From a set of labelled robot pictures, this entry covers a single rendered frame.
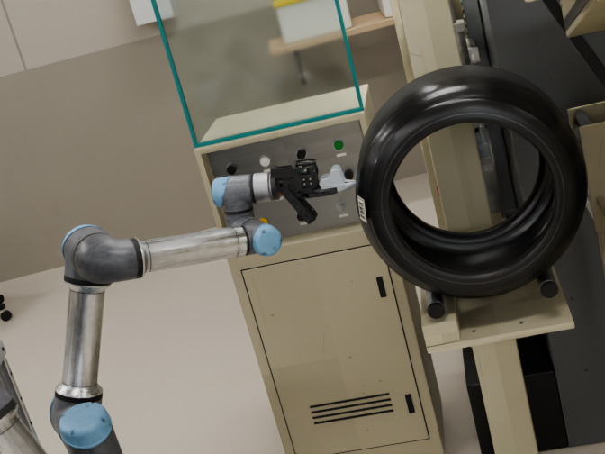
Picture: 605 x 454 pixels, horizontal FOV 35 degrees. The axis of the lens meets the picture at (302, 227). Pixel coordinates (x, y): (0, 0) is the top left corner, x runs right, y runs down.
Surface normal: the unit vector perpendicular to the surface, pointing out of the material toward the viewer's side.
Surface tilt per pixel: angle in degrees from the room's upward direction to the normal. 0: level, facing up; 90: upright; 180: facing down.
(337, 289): 90
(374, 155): 63
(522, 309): 0
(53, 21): 90
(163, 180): 90
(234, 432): 0
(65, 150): 90
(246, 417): 0
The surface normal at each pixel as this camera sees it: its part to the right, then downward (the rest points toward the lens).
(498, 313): -0.25, -0.91
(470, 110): -0.11, 0.18
